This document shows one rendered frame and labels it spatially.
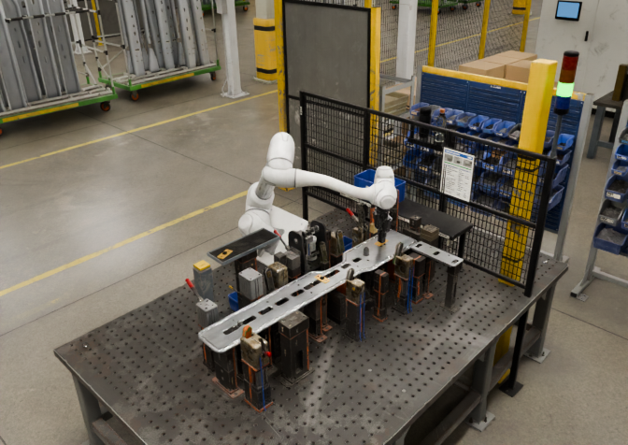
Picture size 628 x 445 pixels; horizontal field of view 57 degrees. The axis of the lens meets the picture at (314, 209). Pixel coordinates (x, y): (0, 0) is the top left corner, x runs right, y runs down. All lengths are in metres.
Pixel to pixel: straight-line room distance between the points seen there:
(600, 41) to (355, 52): 4.87
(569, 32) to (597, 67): 0.65
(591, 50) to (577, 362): 5.92
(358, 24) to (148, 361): 3.32
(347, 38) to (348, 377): 3.25
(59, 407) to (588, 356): 3.42
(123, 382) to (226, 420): 0.57
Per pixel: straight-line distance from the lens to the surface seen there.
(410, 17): 7.33
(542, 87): 3.15
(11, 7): 9.52
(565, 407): 3.98
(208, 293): 2.94
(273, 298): 2.86
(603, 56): 9.36
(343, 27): 5.30
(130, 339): 3.24
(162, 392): 2.90
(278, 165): 3.06
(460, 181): 3.49
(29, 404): 4.16
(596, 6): 9.32
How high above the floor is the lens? 2.65
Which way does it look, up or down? 27 degrees down
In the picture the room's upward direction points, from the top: 1 degrees counter-clockwise
